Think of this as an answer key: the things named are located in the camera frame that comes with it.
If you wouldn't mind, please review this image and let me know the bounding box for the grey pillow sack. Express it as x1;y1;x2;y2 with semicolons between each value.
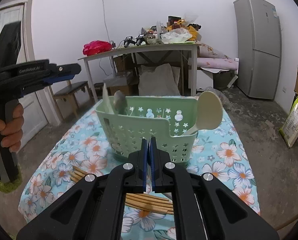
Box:
138;63;180;96

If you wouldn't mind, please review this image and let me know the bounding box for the green fuzzy sleeve forearm left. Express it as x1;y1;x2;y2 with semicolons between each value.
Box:
0;164;23;194

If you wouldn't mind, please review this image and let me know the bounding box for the red plastic bag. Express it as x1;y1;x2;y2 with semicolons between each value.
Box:
82;40;113;56

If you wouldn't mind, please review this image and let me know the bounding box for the bamboo chopstick four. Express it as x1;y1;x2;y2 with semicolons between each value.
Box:
126;198;173;208

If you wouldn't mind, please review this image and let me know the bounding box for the bamboo chopstick six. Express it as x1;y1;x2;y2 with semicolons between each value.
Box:
127;204;174;215

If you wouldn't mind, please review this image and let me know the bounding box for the pink rolled bedding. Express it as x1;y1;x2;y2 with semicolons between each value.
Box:
197;43;239;73

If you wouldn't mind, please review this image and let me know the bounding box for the bamboo chopstick three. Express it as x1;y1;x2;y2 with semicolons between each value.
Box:
127;193;171;203

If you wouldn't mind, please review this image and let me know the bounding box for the green star-holed utensil caddy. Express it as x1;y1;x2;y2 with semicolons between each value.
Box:
95;96;197;166

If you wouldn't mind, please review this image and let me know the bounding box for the person's left hand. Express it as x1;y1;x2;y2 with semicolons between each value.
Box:
0;103;24;152

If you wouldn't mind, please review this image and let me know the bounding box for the floral blue tablecloth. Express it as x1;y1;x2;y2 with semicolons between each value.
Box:
17;97;261;240

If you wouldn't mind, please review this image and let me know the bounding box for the bamboo chopstick one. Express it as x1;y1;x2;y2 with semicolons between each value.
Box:
73;166;88;177

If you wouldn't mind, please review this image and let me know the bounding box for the wooden chair black seat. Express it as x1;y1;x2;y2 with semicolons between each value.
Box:
49;80;91;119

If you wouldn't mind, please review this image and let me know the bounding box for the cream plastic ladle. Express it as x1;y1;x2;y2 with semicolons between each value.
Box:
182;91;223;136

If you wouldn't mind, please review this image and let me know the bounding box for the bamboo chopstick two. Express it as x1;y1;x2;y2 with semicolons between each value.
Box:
69;172;84;183

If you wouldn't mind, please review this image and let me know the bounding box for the yellow plastic bag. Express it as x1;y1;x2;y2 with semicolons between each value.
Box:
166;19;201;41

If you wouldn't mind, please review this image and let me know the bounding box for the clear plastic bag on desk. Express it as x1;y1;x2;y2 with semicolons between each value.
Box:
161;28;192;44

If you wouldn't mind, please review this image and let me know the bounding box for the metal spoon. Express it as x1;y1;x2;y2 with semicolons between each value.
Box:
113;90;128;115

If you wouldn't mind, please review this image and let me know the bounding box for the yellow green rice bag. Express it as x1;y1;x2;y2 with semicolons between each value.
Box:
279;96;298;148

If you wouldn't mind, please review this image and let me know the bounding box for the white door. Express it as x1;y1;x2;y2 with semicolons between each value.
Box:
0;0;62;153

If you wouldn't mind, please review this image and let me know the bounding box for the bamboo chopstick five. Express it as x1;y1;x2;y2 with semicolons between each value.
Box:
125;202;173;211

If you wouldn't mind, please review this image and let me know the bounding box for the silver refrigerator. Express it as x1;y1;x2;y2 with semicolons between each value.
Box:
233;0;282;100

